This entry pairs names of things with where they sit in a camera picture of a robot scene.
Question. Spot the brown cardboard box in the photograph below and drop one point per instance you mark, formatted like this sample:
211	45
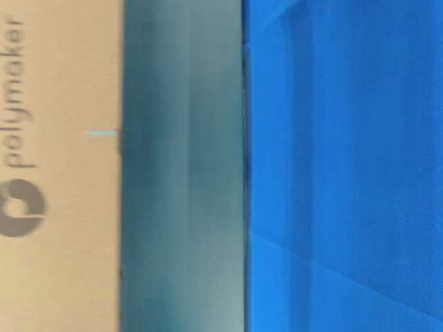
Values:
60	166

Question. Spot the teal backdrop panel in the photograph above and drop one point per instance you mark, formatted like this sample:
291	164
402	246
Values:
182	212

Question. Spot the blue table cloth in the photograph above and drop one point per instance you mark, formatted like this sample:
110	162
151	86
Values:
344	165

